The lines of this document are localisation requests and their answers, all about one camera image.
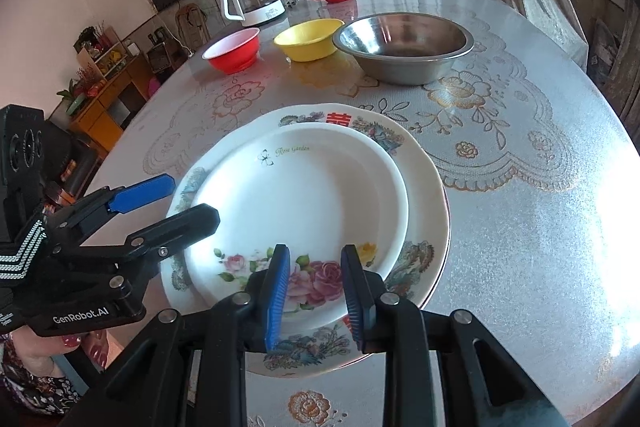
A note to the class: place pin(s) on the pink bag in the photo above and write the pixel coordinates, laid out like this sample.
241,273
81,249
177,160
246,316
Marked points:
154,87

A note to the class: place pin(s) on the person's left hand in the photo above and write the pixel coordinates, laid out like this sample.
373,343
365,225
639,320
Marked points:
92,349

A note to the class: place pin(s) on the display shelf with ornaments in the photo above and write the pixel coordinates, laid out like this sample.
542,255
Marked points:
100,54

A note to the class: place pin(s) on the lace print plastic tablecloth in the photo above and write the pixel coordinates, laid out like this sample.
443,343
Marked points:
500,232

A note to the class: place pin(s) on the brown speaker box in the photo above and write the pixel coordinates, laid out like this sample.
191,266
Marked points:
159,55

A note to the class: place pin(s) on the black leather wooden armchair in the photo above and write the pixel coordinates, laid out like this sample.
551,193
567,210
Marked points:
75,152

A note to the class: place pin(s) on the narrow grey side curtain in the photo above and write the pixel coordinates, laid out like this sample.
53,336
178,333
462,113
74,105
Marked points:
625,67

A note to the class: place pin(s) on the purple floral rim plate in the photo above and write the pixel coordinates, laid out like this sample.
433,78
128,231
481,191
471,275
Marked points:
449,232

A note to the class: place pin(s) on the green tray with plant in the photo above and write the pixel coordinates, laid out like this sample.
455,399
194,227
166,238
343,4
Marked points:
70,99

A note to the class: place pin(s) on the person's floral clothing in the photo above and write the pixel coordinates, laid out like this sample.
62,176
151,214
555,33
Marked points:
30,392

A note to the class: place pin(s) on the yellow plastic bowl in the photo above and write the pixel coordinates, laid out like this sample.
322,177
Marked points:
310,48

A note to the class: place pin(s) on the wooden chair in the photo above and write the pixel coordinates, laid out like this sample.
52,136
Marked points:
192,24

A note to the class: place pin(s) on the large dragon print plate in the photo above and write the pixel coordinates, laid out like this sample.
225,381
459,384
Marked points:
425,207

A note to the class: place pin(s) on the stainless steel bowl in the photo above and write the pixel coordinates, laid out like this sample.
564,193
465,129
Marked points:
405,68

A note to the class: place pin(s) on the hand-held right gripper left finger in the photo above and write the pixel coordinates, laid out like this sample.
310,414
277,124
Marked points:
277,302

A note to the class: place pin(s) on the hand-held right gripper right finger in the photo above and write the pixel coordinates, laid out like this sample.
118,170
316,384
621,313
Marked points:
354,302

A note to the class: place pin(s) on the red plastic bowl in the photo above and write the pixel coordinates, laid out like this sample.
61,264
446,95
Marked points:
235,57

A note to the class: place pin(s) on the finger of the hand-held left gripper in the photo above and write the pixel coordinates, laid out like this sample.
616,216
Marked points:
142,194
175,227

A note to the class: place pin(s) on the orange wooden desk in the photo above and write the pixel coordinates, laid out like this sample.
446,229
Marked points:
95,122

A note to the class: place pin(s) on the white rose print plate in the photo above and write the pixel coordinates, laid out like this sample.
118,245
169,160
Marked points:
300,207

